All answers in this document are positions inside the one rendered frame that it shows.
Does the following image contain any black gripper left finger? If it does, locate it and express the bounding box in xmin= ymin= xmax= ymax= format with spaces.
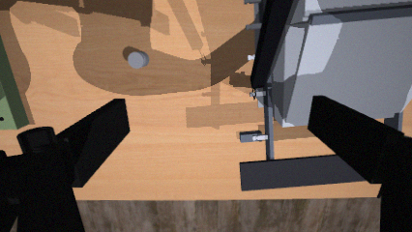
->
xmin=0 ymin=99 xmax=131 ymax=232

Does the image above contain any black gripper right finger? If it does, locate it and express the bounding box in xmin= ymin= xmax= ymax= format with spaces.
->
xmin=308 ymin=96 xmax=412 ymax=232

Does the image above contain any grey cylinder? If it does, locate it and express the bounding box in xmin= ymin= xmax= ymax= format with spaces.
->
xmin=128 ymin=51 xmax=150 ymax=69

